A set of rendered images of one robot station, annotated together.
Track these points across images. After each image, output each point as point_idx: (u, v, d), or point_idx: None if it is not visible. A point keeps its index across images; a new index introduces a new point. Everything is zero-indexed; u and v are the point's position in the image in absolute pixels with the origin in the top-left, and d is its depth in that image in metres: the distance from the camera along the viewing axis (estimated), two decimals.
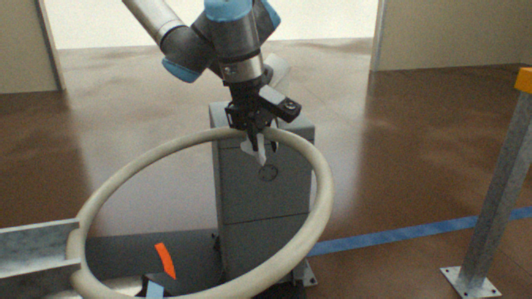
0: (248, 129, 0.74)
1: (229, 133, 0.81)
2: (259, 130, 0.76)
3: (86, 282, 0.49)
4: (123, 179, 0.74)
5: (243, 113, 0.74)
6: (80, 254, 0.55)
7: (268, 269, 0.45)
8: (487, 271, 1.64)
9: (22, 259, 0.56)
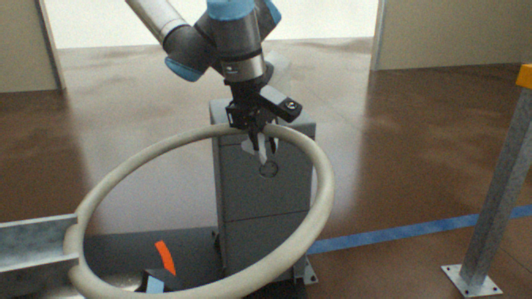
0: (248, 129, 0.75)
1: (229, 129, 0.81)
2: (260, 130, 0.76)
3: (84, 278, 0.48)
4: (122, 175, 0.73)
5: (244, 112, 0.74)
6: (78, 249, 0.55)
7: (268, 264, 0.44)
8: (488, 269, 1.63)
9: (20, 255, 0.55)
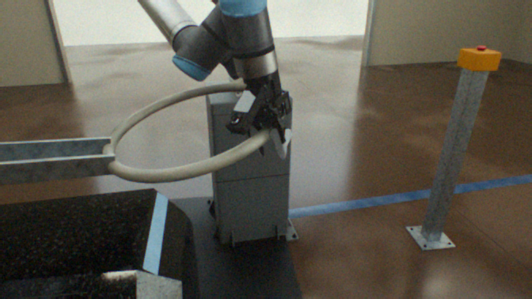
0: None
1: (216, 88, 1.09)
2: (252, 124, 0.79)
3: (119, 165, 0.77)
4: (138, 119, 1.02)
5: None
6: None
7: (234, 150, 0.73)
8: (443, 226, 1.92)
9: None
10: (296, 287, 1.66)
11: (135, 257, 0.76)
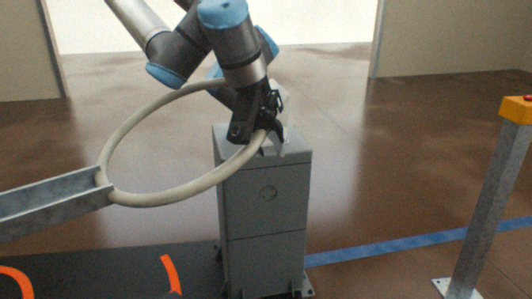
0: None
1: (192, 88, 1.05)
2: None
3: (121, 194, 0.73)
4: (119, 137, 0.97)
5: None
6: (109, 183, 0.79)
7: (238, 155, 0.72)
8: (476, 283, 1.73)
9: (68, 197, 0.79)
10: None
11: None
